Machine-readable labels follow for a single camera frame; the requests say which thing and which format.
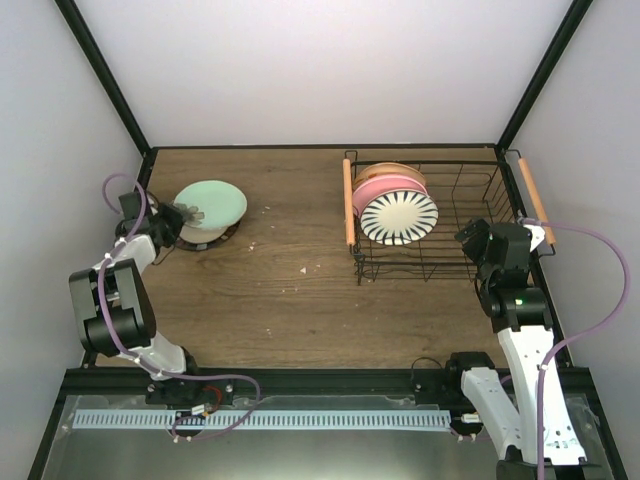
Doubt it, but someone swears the light blue slotted cable duct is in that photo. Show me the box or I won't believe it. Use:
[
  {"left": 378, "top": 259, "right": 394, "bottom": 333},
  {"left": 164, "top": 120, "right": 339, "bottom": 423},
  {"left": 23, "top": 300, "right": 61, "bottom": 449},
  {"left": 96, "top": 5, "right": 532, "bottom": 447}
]
[{"left": 72, "top": 409, "right": 451, "bottom": 432}]

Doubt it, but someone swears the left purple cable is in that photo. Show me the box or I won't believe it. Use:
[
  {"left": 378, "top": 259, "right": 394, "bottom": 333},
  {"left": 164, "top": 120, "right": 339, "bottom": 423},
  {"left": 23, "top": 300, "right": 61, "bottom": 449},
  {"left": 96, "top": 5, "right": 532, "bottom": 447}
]
[{"left": 102, "top": 173, "right": 262, "bottom": 444}]

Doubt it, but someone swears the pink plate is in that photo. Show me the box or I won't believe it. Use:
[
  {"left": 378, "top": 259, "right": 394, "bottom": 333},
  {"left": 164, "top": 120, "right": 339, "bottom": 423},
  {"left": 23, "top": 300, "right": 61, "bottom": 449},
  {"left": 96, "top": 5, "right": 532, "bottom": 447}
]
[{"left": 352, "top": 174, "right": 427, "bottom": 216}]

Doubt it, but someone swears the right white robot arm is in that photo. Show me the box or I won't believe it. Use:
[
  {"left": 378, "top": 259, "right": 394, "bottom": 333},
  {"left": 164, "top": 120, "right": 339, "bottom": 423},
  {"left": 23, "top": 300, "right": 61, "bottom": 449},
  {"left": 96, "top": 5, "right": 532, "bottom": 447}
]
[{"left": 444, "top": 219, "right": 599, "bottom": 479}]

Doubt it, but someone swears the beige orange rimmed plate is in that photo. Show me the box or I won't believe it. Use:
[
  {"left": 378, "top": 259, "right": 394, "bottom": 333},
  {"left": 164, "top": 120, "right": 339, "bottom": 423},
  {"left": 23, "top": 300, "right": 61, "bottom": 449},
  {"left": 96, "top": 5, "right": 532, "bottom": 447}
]
[{"left": 353, "top": 162, "right": 426, "bottom": 187}]

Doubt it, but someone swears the white blue striped plate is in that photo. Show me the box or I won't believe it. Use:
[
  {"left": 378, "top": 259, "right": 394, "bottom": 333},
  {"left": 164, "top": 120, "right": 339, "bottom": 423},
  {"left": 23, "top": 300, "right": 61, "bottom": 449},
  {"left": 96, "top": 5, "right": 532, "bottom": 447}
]
[{"left": 360, "top": 190, "right": 439, "bottom": 246}]

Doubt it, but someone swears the black wire dish rack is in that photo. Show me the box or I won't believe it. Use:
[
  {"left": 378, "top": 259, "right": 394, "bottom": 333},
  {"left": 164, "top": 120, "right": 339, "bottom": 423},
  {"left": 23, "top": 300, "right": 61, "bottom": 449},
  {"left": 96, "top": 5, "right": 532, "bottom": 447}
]
[{"left": 345, "top": 148, "right": 524, "bottom": 284}]

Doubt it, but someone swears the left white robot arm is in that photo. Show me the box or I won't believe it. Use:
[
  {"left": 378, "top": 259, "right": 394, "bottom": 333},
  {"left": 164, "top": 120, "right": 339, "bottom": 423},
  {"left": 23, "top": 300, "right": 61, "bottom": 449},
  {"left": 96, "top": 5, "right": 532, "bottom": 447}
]
[{"left": 69, "top": 192, "right": 205, "bottom": 404}]

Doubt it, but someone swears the brown rimmed cream plate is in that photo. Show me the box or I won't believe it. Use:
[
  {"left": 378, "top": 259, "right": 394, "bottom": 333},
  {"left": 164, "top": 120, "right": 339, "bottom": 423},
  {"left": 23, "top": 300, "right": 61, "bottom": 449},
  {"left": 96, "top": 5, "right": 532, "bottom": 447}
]
[{"left": 176, "top": 221, "right": 241, "bottom": 252}]

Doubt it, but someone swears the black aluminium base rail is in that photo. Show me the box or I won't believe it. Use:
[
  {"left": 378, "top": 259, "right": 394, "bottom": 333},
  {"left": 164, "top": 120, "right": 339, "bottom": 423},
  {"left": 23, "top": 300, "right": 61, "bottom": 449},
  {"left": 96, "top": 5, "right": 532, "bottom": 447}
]
[{"left": 64, "top": 367, "right": 591, "bottom": 406}]

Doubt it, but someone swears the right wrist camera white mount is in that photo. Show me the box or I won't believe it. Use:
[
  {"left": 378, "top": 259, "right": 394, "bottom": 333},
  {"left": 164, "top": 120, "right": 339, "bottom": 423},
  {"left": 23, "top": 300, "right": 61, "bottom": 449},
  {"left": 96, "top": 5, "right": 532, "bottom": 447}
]
[{"left": 517, "top": 217, "right": 546, "bottom": 252}]

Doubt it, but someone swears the purple cable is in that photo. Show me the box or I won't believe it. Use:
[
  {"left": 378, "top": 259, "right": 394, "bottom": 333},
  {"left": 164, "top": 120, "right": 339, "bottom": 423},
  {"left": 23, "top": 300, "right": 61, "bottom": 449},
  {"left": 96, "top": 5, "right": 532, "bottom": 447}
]
[
  {"left": 102, "top": 173, "right": 262, "bottom": 444},
  {"left": 517, "top": 215, "right": 631, "bottom": 480}
]

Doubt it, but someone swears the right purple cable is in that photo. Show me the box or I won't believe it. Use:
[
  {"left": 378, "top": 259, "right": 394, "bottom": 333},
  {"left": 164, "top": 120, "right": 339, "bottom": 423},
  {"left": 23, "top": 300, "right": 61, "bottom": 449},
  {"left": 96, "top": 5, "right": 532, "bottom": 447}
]
[{"left": 517, "top": 215, "right": 631, "bottom": 480}]

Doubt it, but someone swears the mint green floral plate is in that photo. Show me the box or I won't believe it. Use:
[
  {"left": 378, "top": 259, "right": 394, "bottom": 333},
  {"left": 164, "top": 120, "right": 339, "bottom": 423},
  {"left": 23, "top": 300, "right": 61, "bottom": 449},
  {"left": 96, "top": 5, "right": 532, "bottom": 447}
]
[{"left": 172, "top": 180, "right": 248, "bottom": 230}]

